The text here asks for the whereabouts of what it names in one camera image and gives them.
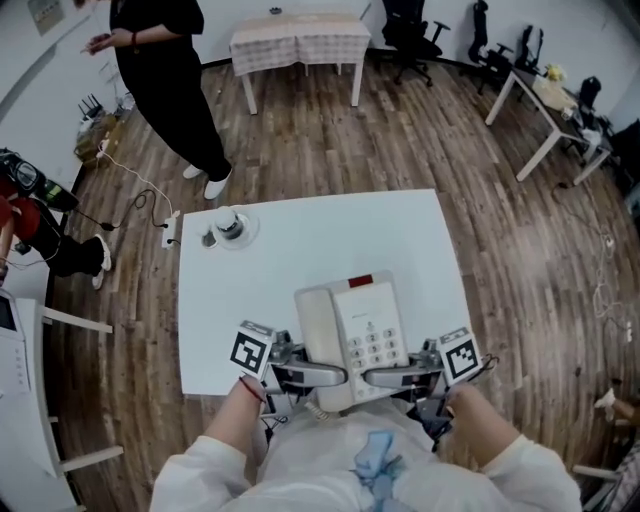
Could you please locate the brown cardboard box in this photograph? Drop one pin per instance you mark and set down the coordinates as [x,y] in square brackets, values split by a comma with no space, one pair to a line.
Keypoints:
[97,140]

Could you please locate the white power strip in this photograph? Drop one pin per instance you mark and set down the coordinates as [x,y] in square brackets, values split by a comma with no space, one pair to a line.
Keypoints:
[170,232]

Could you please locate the yellow flowers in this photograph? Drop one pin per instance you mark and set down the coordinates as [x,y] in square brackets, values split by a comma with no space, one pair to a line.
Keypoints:
[554,72]

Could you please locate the white work table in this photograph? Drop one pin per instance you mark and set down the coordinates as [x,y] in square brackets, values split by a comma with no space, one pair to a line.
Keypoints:
[310,240]

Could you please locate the table with checked cloth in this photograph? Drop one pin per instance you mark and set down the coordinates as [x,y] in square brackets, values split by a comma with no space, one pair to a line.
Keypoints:
[300,42]

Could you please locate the person's right forearm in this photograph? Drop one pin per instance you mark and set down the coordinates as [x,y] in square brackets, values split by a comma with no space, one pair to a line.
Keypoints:
[480,425]

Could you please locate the person's left forearm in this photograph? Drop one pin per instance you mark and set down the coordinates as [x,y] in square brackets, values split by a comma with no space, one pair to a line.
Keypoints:
[232,420]

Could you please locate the person's white smock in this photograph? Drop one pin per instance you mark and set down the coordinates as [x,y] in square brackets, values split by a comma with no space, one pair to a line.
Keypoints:
[310,470]

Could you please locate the light blue ribbon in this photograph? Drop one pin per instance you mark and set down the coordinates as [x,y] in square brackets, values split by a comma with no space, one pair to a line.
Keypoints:
[375,455]

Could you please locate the white appliance with buttons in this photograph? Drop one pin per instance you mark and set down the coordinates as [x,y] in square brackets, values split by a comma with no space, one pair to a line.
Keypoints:
[12,345]

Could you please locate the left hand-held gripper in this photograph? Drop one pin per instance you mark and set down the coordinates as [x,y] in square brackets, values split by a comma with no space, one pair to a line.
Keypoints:
[250,350]

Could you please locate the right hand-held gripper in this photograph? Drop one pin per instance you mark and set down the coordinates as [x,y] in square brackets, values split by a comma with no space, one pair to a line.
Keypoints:
[460,357]

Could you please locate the dark-top table with white legs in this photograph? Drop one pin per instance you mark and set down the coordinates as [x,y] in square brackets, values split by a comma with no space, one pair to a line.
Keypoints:
[545,100]

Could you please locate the black battery pack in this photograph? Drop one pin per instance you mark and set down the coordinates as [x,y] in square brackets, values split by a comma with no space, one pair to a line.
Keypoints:
[432,422]

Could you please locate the white side table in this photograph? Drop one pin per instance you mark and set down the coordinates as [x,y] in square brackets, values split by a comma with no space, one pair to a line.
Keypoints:
[30,440]

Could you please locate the black office chair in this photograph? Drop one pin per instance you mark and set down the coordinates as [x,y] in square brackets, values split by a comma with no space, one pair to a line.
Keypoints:
[487,55]
[410,40]
[530,47]

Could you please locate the white lamp on clear base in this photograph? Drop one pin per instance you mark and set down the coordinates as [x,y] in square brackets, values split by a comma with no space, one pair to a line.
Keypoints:
[227,225]

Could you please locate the tan cardboard box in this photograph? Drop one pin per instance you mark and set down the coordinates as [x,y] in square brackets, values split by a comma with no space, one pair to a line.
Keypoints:
[552,92]

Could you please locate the black router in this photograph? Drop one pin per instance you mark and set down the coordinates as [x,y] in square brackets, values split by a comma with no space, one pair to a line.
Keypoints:
[89,106]

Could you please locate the wall poster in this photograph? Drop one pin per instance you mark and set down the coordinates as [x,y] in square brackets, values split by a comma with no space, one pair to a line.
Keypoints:
[46,15]

